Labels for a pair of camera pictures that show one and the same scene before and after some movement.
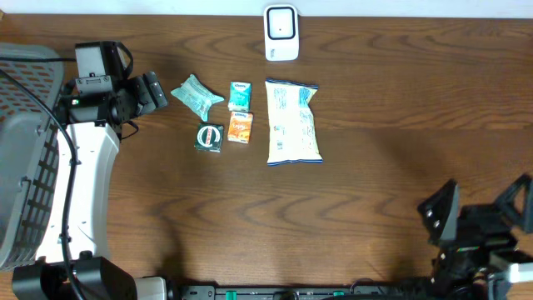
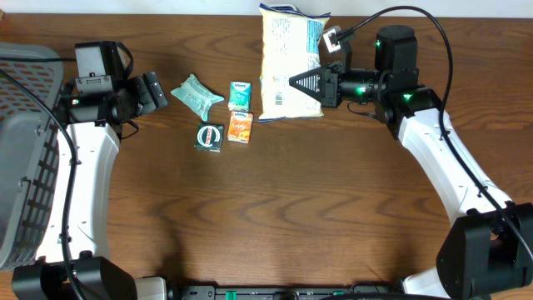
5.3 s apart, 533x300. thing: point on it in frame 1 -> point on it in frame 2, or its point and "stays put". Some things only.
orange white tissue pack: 240,127 stays put
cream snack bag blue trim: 291,132 -> 290,45
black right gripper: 478,228 -> 327,83
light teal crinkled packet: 196,96 stays put
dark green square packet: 208,137 stays put
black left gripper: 140,86 stays put
